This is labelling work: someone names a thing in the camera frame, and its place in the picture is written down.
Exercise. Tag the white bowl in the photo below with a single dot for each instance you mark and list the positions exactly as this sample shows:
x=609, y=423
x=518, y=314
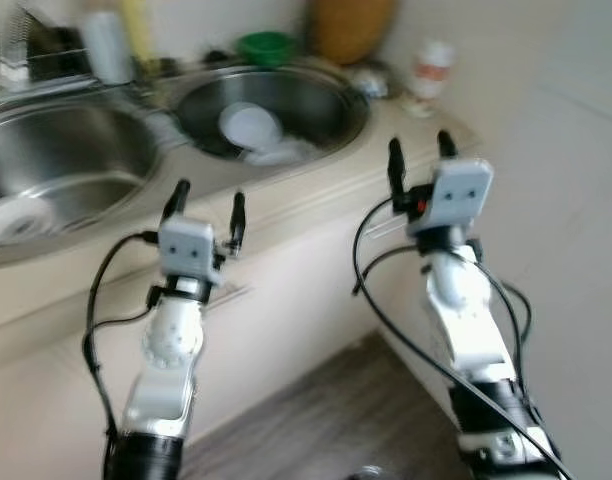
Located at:
x=248, y=125

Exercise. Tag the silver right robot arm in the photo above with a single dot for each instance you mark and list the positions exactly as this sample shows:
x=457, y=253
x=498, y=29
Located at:
x=466, y=310

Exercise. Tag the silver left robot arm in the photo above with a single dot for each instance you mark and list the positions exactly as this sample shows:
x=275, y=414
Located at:
x=171, y=340

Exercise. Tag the white bottle orange label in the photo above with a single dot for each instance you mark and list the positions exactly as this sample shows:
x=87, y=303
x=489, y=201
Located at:
x=433, y=75

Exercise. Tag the stainless steel double sink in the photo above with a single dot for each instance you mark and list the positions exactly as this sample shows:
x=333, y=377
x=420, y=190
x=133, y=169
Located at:
x=76, y=150

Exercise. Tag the brown wooden cutting board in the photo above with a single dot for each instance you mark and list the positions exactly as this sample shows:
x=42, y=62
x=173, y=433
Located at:
x=351, y=30

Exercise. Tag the white round drain cover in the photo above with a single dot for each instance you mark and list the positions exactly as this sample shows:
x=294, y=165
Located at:
x=21, y=220

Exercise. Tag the white cylindrical container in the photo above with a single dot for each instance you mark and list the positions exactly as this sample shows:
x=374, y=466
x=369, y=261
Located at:
x=108, y=50

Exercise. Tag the green plastic bowl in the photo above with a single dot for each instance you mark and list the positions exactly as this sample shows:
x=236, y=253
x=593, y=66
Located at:
x=266, y=48

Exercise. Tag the yellow slender bottle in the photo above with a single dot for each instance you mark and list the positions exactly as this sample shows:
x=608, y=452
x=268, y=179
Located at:
x=138, y=30

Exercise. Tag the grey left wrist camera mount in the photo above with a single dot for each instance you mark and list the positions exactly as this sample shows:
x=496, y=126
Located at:
x=189, y=250

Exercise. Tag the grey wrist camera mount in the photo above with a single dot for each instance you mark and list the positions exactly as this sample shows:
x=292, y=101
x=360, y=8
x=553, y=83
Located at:
x=456, y=195
x=189, y=250

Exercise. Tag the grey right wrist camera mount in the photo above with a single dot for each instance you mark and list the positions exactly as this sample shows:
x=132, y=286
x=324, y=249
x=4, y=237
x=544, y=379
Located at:
x=456, y=195

